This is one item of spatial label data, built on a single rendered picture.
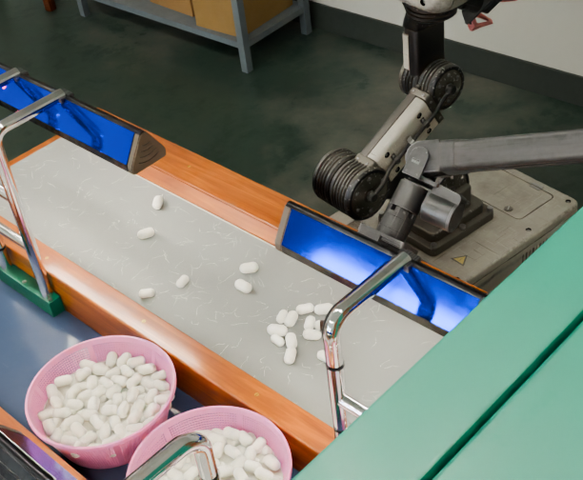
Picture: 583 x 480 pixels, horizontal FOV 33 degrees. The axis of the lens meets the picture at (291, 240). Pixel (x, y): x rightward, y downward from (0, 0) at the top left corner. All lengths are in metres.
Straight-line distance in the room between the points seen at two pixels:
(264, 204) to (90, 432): 0.65
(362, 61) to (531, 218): 1.83
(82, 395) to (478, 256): 1.03
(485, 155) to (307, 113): 2.17
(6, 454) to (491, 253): 1.44
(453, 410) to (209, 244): 1.79
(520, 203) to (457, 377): 2.26
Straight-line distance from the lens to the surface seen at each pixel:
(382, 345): 1.81
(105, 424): 1.78
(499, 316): 0.34
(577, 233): 0.37
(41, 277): 2.07
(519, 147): 1.75
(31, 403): 1.83
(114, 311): 1.94
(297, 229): 1.52
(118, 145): 1.81
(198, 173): 2.26
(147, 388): 1.82
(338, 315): 1.33
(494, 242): 2.45
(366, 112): 3.85
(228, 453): 1.68
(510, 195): 2.59
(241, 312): 1.91
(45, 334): 2.08
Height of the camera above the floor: 2.02
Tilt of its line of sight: 38 degrees down
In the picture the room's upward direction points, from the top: 8 degrees counter-clockwise
